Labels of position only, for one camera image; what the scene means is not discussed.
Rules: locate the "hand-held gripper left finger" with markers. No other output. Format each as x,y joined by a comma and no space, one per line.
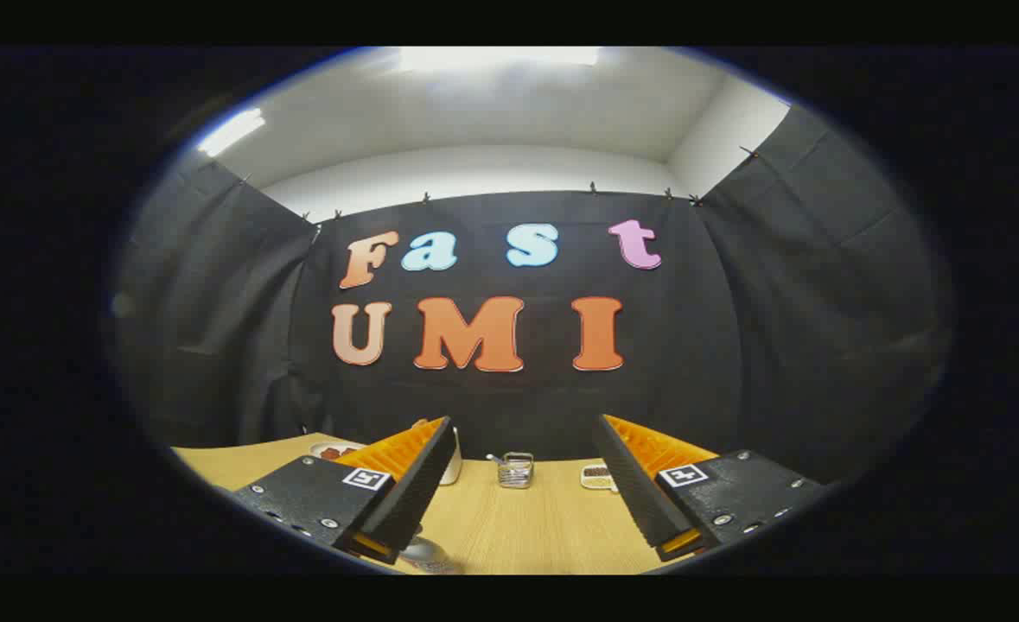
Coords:
418,484

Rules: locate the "white toaster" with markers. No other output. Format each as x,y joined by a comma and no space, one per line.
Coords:
453,462

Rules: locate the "white divided snack tray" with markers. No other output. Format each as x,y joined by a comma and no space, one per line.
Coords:
597,475

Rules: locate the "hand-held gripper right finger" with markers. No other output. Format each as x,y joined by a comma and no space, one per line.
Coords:
634,484

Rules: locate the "silver juice bottle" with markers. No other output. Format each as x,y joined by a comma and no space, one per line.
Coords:
427,555

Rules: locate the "small white plate with food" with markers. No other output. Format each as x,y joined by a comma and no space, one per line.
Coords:
329,449

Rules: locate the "wooden table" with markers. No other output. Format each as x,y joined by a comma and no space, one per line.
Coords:
526,527

